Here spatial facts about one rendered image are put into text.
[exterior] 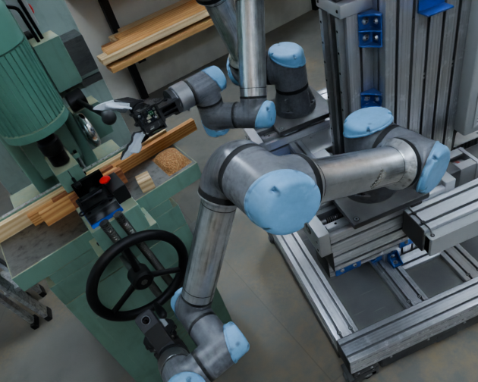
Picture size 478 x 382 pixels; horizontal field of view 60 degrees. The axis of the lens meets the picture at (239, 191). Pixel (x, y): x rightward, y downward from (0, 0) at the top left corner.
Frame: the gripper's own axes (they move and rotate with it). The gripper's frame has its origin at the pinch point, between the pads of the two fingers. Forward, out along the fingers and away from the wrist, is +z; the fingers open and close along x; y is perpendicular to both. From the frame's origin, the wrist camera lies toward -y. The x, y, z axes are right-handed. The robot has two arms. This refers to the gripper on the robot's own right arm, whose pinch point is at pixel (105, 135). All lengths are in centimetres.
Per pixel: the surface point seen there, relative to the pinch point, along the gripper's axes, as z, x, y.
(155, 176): -8.3, 21.6, -8.9
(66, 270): 27.4, 30.5, -4.9
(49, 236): 26.1, 21.7, -10.8
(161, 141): -17.2, 16.5, -18.3
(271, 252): -50, 107, -41
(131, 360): 29, 83, -14
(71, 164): 10.3, 7.3, -14.1
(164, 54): -113, 44, -250
